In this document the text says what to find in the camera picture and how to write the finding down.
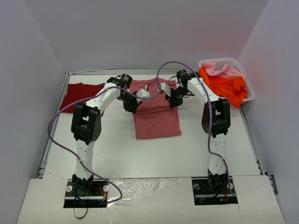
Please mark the folded dark red t-shirt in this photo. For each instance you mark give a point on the folded dark red t-shirt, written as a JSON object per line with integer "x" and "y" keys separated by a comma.
{"x": 79, "y": 91}

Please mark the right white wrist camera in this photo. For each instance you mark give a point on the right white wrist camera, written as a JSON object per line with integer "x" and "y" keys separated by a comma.
{"x": 166, "y": 89}

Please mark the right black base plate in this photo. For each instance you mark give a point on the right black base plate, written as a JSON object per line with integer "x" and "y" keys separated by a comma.
{"x": 203, "y": 195}

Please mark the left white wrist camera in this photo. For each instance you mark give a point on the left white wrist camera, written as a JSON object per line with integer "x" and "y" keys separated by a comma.
{"x": 143, "y": 94}

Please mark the light pink t-shirt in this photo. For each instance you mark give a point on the light pink t-shirt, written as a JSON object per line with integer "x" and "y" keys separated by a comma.
{"x": 226, "y": 71}

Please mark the salmon pink t-shirt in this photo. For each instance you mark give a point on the salmon pink t-shirt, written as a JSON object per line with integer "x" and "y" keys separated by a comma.
{"x": 155, "y": 119}

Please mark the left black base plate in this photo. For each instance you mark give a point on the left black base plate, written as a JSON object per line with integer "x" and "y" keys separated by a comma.
{"x": 95, "y": 198}

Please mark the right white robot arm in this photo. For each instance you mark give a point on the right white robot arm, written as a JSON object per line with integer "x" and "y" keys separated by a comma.
{"x": 215, "y": 122}

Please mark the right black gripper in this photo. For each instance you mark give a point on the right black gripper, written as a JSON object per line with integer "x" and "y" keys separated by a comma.
{"x": 174, "y": 100}

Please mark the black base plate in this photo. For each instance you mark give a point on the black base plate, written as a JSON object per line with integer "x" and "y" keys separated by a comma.
{"x": 203, "y": 195}
{"x": 95, "y": 198}

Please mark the orange t-shirt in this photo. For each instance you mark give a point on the orange t-shirt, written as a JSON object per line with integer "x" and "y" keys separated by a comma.
{"x": 232, "y": 88}

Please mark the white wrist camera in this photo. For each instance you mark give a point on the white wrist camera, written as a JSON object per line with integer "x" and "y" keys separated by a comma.
{"x": 143, "y": 94}
{"x": 166, "y": 89}

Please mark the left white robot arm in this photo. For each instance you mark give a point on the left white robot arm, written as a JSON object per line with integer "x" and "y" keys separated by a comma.
{"x": 86, "y": 125}

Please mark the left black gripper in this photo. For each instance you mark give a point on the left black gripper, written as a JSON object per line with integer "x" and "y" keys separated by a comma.
{"x": 131, "y": 105}

